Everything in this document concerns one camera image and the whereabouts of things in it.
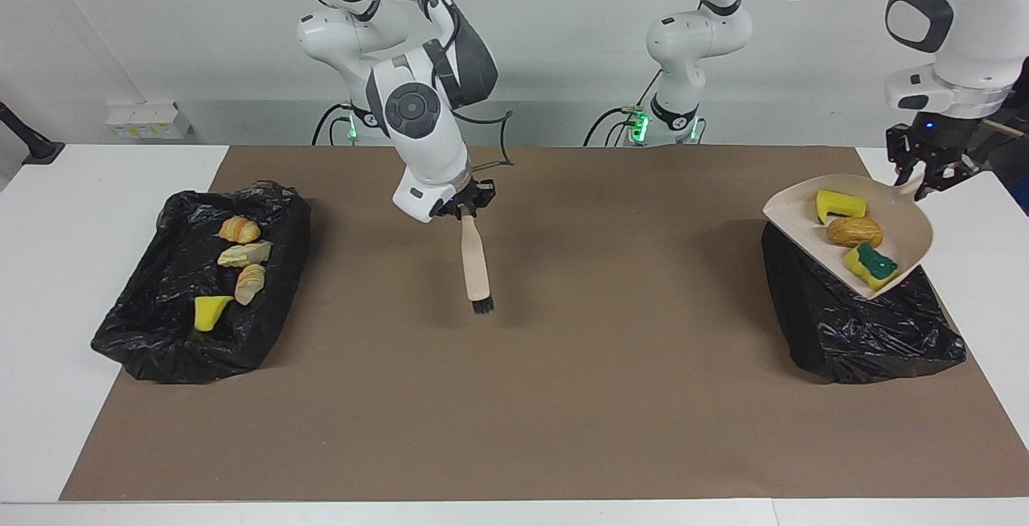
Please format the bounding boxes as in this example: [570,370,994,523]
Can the green topped yellow sponge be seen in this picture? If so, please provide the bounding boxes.
[844,242,900,292]

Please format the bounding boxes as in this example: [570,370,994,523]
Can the beige brush black bristles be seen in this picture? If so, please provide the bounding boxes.
[461,215,495,316]

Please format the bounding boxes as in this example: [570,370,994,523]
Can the pale bread chunk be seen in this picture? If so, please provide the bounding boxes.
[234,264,267,306]

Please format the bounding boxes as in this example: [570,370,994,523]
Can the bin with smooth black bag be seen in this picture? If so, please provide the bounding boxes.
[761,220,968,384]

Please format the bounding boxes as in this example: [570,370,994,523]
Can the brown potato shaped bread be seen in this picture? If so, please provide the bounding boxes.
[826,216,884,249]

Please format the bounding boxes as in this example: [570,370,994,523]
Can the beige plastic dustpan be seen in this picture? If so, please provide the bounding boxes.
[762,172,934,301]

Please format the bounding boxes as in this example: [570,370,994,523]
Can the small yellow green sponge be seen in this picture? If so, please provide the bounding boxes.
[194,295,234,332]

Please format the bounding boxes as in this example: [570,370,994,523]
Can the black base cable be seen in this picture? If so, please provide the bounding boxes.
[312,102,356,146]
[583,68,662,147]

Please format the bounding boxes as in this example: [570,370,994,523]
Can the brown table mat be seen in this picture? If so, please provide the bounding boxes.
[60,146,1029,503]

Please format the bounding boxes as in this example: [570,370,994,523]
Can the bin with crumpled black bag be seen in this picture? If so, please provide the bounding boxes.
[91,180,312,384]

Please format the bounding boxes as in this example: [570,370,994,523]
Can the notched yellow sponge piece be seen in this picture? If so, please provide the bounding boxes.
[815,189,869,225]

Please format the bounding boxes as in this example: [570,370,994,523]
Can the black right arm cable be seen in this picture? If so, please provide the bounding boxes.
[269,0,515,173]

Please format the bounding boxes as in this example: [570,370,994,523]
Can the orange striped croissant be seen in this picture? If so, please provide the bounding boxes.
[218,216,262,245]

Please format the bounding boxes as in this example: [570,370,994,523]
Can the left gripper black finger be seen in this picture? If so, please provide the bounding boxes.
[916,144,983,201]
[886,128,917,185]

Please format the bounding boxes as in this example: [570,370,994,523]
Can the tan bread chunk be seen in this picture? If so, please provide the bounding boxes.
[218,240,273,269]

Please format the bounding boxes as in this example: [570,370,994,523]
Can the white wall socket box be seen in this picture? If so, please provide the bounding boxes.
[105,101,194,141]

